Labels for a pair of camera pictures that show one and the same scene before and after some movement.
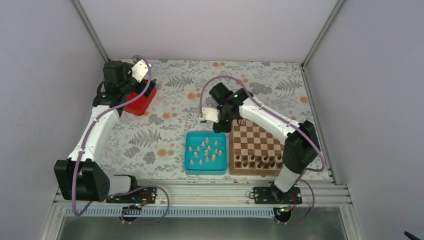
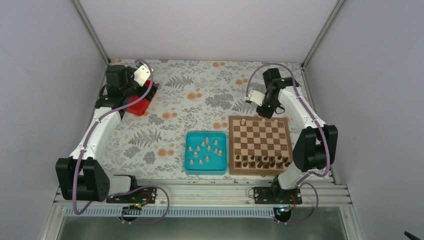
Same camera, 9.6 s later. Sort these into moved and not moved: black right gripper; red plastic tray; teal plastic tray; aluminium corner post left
Moved: black right gripper
Not moved: teal plastic tray; red plastic tray; aluminium corner post left
